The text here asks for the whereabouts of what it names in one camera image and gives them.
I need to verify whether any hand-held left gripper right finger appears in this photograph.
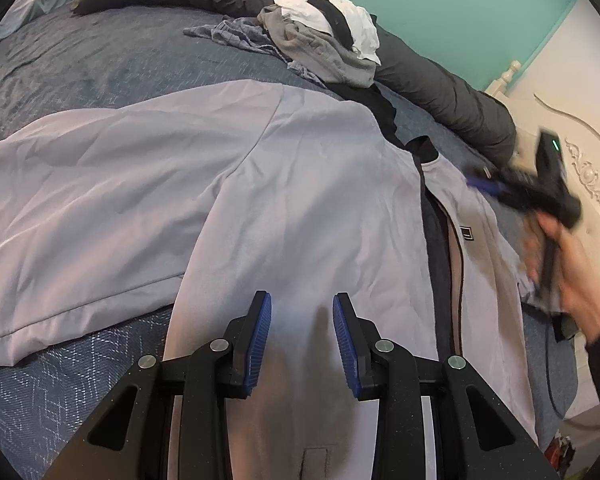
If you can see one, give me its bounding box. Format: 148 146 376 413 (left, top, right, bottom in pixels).
332 291 561 480

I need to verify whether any light blue pillow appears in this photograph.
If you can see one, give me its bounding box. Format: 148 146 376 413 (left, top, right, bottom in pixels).
0 0 83 43

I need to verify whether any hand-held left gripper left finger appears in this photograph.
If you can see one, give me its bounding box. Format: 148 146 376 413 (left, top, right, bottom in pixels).
45 290 273 480

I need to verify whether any black strap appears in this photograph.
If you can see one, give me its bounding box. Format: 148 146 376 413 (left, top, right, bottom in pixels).
300 0 361 56

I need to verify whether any cream carved headboard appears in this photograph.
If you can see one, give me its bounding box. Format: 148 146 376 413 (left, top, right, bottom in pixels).
482 0 600 411

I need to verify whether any black garment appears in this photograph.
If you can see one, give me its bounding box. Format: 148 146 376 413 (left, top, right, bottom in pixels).
330 82 406 147

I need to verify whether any light grey zip jacket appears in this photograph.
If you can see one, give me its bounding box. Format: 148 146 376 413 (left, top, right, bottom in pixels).
0 79 576 480

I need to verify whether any blue patterned bed blanket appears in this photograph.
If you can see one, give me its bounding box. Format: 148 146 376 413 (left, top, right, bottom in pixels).
0 0 600 480

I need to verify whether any grey garment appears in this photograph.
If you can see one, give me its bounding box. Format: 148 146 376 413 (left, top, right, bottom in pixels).
257 5 378 88

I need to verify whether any blue checked cloth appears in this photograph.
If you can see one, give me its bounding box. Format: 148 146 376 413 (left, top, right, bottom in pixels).
182 16 326 83

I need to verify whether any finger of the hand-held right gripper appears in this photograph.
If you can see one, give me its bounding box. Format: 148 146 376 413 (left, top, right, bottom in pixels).
465 167 511 198

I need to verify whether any person's right hand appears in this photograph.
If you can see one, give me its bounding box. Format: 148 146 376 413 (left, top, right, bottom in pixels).
522 212 600 333

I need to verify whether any white garment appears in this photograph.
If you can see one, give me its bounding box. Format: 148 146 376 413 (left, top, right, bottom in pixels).
272 0 382 66

